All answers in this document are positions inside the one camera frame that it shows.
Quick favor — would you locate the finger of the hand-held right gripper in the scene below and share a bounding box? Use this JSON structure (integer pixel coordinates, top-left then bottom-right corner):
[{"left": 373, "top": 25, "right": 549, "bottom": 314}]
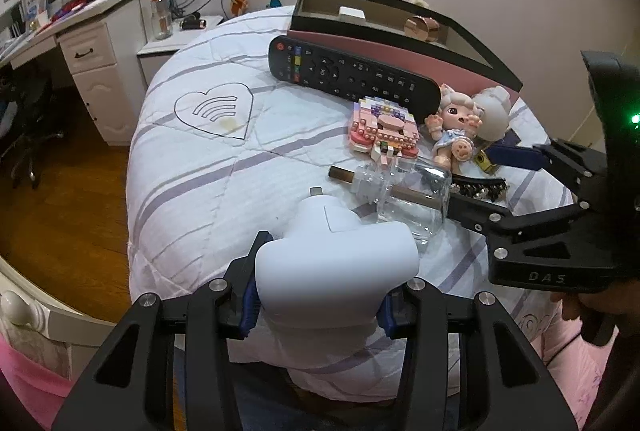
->
[
  {"left": 485, "top": 138, "right": 608, "bottom": 197},
  {"left": 447, "top": 196, "right": 588, "bottom": 237}
]

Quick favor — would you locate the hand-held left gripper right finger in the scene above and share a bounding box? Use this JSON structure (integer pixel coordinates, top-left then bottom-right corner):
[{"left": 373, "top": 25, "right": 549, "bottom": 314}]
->
[{"left": 377, "top": 277, "right": 581, "bottom": 431}]

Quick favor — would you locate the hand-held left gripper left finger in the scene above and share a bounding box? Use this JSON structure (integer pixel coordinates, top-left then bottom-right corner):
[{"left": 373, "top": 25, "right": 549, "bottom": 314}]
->
[{"left": 50, "top": 231, "right": 273, "bottom": 431}]

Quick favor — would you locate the white plug adapter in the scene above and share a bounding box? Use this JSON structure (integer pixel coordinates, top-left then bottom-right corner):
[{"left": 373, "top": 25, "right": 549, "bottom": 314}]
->
[{"left": 252, "top": 188, "right": 420, "bottom": 329}]

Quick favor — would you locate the small doll figure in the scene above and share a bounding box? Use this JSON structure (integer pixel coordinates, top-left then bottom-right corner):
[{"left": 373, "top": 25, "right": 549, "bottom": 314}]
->
[{"left": 425, "top": 84, "right": 488, "bottom": 172}]

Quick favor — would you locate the glass diffuser bottle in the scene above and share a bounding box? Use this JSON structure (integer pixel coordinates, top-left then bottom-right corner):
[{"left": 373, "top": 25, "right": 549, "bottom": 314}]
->
[{"left": 328, "top": 158, "right": 453, "bottom": 257}]

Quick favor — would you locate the pink beaded block toy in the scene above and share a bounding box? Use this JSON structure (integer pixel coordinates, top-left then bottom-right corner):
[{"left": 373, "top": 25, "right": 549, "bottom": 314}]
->
[{"left": 347, "top": 98, "right": 420, "bottom": 167}]

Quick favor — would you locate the pink storage box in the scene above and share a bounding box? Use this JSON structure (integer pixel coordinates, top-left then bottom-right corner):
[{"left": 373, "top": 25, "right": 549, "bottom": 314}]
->
[{"left": 287, "top": 0, "right": 523, "bottom": 97}]

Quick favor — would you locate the black remote control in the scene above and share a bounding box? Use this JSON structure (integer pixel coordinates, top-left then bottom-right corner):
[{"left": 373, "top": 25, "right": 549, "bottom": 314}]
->
[{"left": 268, "top": 35, "right": 442, "bottom": 114}]

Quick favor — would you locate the person's right hand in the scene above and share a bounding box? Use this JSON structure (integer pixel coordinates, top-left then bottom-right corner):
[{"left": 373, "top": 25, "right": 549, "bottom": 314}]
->
[{"left": 550, "top": 291, "right": 583, "bottom": 324}]

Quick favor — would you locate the black studded hair clip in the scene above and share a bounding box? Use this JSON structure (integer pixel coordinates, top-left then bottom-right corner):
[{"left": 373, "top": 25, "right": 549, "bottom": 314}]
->
[{"left": 452, "top": 176, "right": 508, "bottom": 203}]

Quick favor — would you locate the pink printed blanket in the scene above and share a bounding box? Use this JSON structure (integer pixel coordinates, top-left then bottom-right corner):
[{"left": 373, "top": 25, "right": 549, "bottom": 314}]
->
[{"left": 515, "top": 281, "right": 616, "bottom": 431}]

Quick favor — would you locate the rose gold round case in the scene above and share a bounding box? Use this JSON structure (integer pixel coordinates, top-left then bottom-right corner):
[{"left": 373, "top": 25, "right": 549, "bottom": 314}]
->
[{"left": 404, "top": 15, "right": 441, "bottom": 43}]

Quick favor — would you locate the white nightstand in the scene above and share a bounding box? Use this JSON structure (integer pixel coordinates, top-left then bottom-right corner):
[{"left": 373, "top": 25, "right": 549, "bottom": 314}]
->
[{"left": 136, "top": 14, "right": 226, "bottom": 87}]

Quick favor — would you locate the black office chair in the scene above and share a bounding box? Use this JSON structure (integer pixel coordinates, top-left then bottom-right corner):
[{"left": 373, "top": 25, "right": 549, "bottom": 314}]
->
[{"left": 0, "top": 66, "right": 66, "bottom": 189}]

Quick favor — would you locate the white desk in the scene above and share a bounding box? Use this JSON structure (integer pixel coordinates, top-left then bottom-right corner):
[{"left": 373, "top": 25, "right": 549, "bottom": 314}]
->
[{"left": 0, "top": 0, "right": 171, "bottom": 147}]

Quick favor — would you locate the clear bottle orange cap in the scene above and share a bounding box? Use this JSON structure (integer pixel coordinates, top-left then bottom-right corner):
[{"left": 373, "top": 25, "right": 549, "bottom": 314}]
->
[{"left": 149, "top": 0, "right": 174, "bottom": 41}]

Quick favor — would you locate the cream bed frame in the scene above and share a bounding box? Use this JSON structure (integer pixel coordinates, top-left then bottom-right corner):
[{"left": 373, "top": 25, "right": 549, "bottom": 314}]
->
[{"left": 0, "top": 256, "right": 121, "bottom": 362}]

